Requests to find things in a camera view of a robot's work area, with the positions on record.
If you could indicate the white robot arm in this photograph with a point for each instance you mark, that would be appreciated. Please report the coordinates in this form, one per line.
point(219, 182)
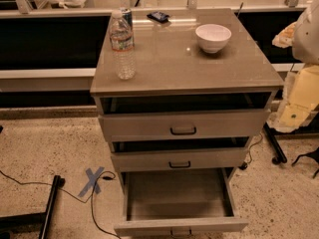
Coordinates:
point(301, 90)

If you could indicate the grey middle drawer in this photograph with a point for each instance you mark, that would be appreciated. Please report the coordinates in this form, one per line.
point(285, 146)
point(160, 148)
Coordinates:
point(185, 159)

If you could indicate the clear plastic water bottle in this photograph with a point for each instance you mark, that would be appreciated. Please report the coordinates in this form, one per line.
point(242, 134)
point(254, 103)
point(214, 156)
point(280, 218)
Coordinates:
point(122, 44)

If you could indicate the grey top drawer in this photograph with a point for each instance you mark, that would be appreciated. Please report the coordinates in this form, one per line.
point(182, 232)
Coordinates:
point(162, 126)

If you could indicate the black stand leg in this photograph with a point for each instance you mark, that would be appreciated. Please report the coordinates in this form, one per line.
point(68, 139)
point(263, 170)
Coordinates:
point(39, 222)
point(271, 134)

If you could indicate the blue tape cross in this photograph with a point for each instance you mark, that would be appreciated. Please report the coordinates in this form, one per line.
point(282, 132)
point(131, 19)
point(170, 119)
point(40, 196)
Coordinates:
point(92, 181)

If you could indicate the black stand leg right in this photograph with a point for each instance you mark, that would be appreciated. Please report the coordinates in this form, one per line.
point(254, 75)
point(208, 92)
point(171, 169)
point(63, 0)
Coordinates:
point(271, 134)

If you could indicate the blue soda can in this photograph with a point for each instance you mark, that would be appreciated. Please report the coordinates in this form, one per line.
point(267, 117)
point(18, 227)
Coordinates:
point(127, 15)

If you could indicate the grey bottom drawer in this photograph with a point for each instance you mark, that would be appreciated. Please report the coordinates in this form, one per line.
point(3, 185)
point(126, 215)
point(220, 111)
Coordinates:
point(178, 203)

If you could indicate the grey drawer cabinet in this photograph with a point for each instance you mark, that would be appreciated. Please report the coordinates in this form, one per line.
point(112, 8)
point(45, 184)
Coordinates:
point(174, 75)

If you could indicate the grey drawer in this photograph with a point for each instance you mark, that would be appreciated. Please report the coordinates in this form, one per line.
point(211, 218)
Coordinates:
point(178, 203)
point(185, 159)
point(162, 126)

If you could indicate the dark blue snack packet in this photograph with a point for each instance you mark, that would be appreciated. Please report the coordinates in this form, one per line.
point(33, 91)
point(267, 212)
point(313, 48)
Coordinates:
point(158, 16)

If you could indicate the white ceramic bowl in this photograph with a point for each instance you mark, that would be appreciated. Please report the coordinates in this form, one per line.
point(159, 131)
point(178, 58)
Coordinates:
point(212, 38)

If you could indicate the black stand leg left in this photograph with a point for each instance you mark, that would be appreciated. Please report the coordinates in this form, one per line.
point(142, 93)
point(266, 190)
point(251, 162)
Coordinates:
point(39, 222)

